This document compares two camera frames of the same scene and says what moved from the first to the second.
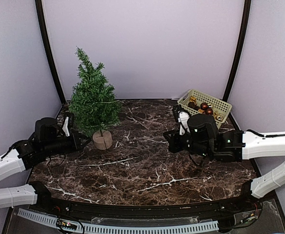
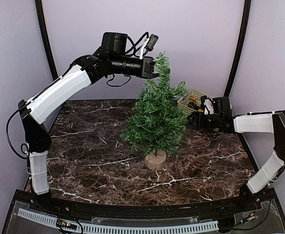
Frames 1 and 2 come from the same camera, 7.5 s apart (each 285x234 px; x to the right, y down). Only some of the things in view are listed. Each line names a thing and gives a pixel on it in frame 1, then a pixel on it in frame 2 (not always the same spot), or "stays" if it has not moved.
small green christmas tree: [94, 107] -> [160, 117]
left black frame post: [47, 48] stays
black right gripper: [174, 146] -> [200, 124]
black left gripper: [76, 146] -> [149, 66]
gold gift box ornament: [192, 99] stays
